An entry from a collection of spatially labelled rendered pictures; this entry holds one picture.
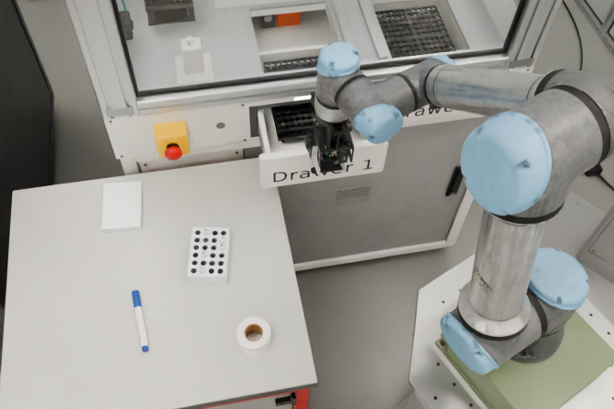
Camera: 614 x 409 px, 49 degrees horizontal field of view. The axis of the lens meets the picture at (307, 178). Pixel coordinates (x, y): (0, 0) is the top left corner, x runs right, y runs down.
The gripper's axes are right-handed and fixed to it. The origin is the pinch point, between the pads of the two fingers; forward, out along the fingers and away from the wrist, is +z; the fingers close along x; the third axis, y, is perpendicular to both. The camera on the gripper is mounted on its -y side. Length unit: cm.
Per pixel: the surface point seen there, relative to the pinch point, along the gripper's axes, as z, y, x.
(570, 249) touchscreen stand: 87, -9, 96
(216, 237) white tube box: 10.7, 8.6, -26.2
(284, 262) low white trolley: 14.5, 15.4, -12.0
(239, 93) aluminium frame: -7.4, -16.6, -16.5
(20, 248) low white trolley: 14, 2, -69
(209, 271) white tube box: 11.8, 16.1, -28.6
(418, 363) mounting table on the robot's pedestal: 14.5, 43.3, 11.0
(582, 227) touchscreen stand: 87, -17, 104
